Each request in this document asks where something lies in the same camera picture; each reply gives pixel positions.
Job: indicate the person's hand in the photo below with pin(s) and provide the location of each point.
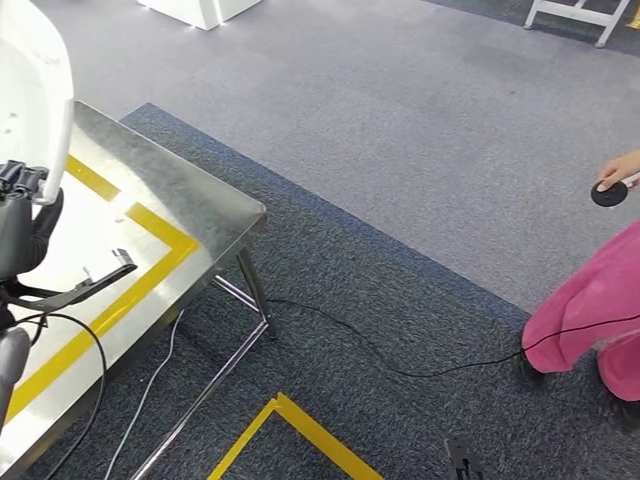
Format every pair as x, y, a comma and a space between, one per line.
617, 172

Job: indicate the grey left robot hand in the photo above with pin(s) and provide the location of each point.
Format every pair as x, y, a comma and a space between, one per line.
20, 225

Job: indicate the black disc controller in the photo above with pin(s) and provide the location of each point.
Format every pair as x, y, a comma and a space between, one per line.
607, 197

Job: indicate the white plastic shell part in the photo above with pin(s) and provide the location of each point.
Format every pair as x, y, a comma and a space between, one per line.
30, 79

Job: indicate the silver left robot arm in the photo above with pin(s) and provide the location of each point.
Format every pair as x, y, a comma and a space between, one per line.
10, 371

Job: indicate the stainless steel workbench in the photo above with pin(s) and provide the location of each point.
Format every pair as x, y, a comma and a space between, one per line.
164, 179

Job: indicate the person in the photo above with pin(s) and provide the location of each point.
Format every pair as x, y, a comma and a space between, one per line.
590, 311

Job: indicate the white display plinth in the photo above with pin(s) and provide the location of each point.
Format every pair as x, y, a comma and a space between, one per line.
200, 12

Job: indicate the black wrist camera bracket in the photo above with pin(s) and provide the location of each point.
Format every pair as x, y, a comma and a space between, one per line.
75, 291

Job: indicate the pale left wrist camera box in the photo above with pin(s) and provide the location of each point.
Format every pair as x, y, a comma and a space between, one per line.
122, 256

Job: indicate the white metal frame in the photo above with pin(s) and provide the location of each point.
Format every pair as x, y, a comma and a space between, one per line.
575, 11

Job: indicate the yellow marking tape frame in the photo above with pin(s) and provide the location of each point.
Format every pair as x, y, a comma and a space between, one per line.
150, 221

